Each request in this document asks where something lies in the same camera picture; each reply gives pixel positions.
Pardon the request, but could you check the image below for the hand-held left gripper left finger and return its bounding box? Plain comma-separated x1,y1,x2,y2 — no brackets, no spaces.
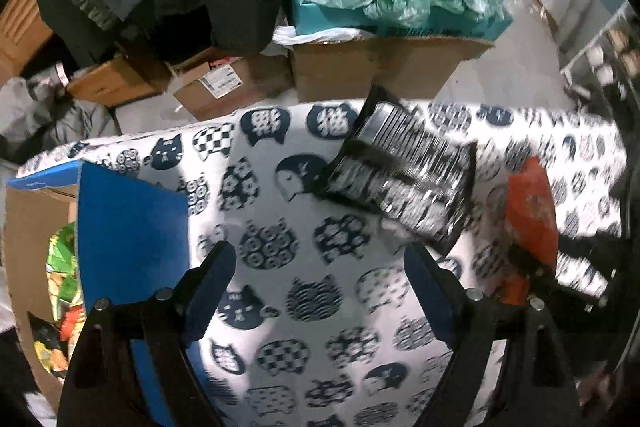
57,239,238,427

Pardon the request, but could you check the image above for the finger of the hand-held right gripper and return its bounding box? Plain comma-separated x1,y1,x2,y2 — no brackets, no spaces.
507,244,608,308

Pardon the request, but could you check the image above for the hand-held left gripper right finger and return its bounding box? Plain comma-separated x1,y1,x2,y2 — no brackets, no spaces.
402,243,584,427

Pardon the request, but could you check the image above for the orange snack packet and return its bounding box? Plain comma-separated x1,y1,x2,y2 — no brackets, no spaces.
497,156,559,308

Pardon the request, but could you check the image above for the blue cardboard box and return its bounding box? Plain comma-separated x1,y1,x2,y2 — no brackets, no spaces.
4,159,212,427

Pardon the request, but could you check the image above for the black striped snack packet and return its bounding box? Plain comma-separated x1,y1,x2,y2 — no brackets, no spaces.
312,84,479,258

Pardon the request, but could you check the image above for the pile of colourful snack bags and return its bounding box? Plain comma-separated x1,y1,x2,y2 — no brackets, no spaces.
27,222,87,379

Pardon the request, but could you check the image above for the cat print tablecloth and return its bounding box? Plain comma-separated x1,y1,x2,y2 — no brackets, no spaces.
15,99,632,427

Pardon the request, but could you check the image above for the labelled brown cardboard box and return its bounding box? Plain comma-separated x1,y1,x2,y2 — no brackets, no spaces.
172,54,297,121

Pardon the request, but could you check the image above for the white storage shelf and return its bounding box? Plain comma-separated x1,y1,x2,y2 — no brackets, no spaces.
559,1,640,104

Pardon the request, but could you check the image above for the small brown cardboard box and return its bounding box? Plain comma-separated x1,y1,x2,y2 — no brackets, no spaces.
65,54,174,108

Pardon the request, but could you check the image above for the grey cloth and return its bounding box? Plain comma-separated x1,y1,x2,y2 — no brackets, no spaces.
0,76,119,158

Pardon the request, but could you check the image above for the large brown cardboard box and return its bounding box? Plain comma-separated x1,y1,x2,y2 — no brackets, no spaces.
289,34,497,104

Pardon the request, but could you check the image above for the teal box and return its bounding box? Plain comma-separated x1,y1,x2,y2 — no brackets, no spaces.
289,0,514,41

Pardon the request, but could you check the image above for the wooden furniture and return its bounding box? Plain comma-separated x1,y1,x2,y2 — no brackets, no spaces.
0,0,54,78

